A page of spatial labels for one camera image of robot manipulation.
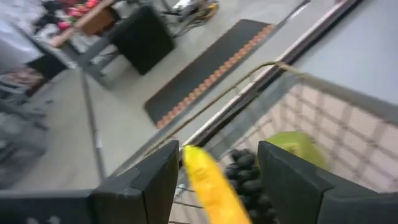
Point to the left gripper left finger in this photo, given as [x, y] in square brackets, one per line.
[124, 202]

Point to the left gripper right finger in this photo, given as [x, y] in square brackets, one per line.
[304, 196]

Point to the green pear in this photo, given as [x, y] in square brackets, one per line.
[295, 146]

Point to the black grape bunch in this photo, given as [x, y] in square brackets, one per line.
[248, 186]

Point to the yellow banana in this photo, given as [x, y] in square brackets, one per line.
[211, 186]

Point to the black hazard-striped floor mat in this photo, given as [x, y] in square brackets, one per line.
[202, 68]

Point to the grey table mat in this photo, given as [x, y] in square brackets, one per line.
[357, 40]

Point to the wooden side table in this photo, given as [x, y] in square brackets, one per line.
[93, 21]

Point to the pink flowers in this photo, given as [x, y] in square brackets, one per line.
[77, 11]

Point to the black metal table frame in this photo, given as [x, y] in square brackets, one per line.
[314, 42]

